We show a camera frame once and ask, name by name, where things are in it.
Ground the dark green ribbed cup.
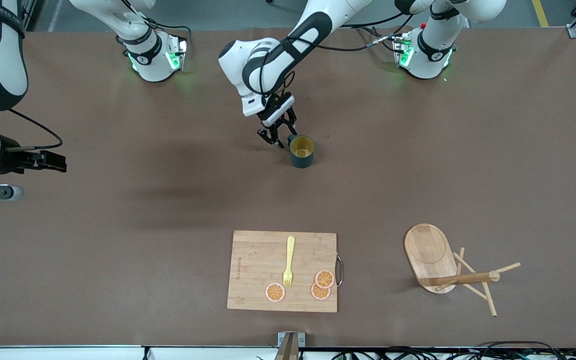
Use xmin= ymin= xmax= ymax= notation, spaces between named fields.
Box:
xmin=287 ymin=134 xmax=316 ymax=169

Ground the yellow plastic fork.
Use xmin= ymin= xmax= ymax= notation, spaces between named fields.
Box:
xmin=282 ymin=236 xmax=296 ymax=290

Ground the brown table cover mat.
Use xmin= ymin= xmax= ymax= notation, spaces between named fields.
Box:
xmin=0 ymin=25 xmax=576 ymax=349

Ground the wooden mug rack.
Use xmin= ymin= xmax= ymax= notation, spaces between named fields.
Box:
xmin=404 ymin=223 xmax=522 ymax=317

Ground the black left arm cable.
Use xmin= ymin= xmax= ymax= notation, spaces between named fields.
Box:
xmin=262 ymin=12 xmax=422 ymax=97

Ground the metal table clamp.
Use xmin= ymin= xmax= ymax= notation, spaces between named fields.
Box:
xmin=274 ymin=331 xmax=307 ymax=360

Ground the black cable tangle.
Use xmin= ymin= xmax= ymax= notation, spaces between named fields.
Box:
xmin=332 ymin=341 xmax=576 ymax=360

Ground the wooden cutting board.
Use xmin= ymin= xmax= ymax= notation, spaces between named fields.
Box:
xmin=227 ymin=230 xmax=344 ymax=314

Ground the aluminium frame with clutter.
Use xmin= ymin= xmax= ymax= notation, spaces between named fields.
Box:
xmin=18 ymin=0 xmax=37 ymax=32

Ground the orange slice toy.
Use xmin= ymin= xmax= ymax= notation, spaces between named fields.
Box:
xmin=265 ymin=282 xmax=287 ymax=303
xmin=310 ymin=282 xmax=332 ymax=301
xmin=314 ymin=269 xmax=336 ymax=289

